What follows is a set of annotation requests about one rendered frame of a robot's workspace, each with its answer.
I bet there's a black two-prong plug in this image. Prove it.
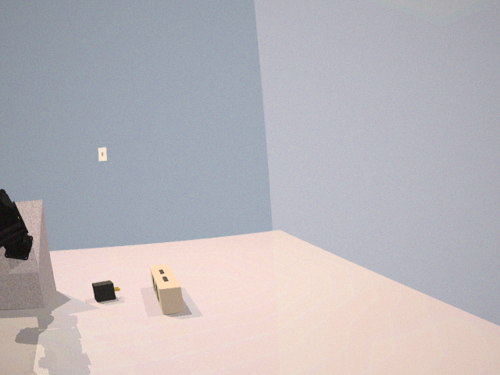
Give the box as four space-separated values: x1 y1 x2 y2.
92 280 120 302

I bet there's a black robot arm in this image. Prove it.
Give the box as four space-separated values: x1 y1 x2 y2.
0 189 33 260

